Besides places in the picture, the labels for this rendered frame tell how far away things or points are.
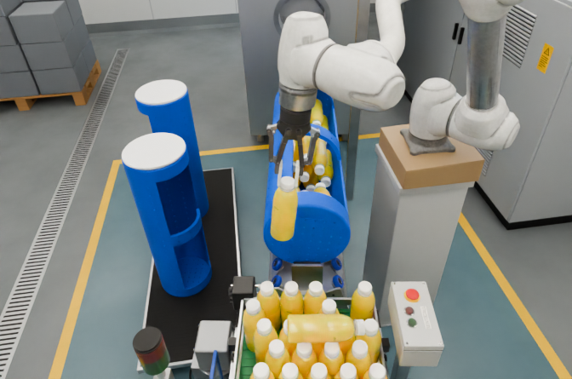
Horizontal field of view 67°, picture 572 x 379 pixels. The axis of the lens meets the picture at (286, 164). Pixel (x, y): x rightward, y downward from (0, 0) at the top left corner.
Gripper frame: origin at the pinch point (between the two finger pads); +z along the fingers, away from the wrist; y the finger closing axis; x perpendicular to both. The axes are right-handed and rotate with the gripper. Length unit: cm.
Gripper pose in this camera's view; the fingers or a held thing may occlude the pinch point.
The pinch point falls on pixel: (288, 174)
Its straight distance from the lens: 113.7
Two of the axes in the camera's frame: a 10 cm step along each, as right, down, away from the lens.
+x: 0.0, 5.7, -8.2
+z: -0.9, 8.2, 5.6
